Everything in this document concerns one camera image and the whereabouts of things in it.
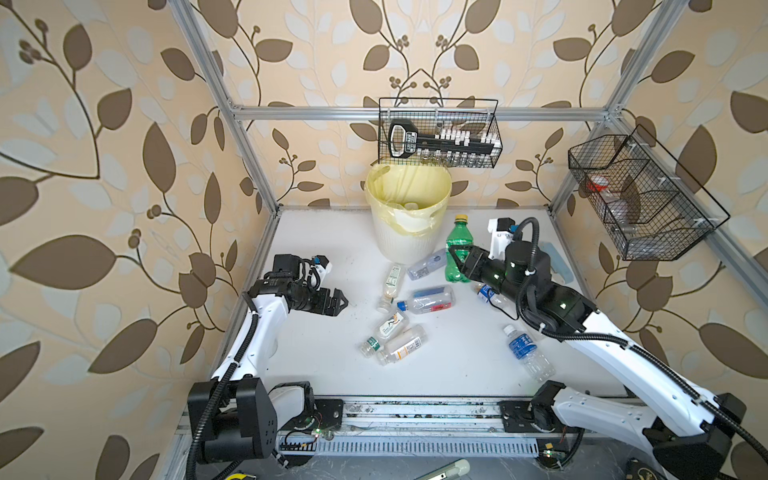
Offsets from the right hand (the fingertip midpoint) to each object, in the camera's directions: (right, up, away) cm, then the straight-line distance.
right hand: (453, 250), depth 69 cm
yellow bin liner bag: (-7, +19, +36) cm, 42 cm away
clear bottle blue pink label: (-2, -16, +25) cm, 30 cm away
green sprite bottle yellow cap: (+1, +4, -1) cm, 4 cm away
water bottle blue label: (+21, -27, +12) cm, 36 cm away
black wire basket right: (+50, +10, +4) cm, 51 cm away
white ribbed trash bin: (-13, 0, +27) cm, 30 cm away
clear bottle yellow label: (-12, -26, +12) cm, 31 cm away
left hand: (-33, -14, +14) cm, 38 cm away
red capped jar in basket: (+42, +18, +12) cm, 47 cm away
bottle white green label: (-14, -22, +16) cm, 31 cm away
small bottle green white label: (-14, -9, +27) cm, 31 cm away
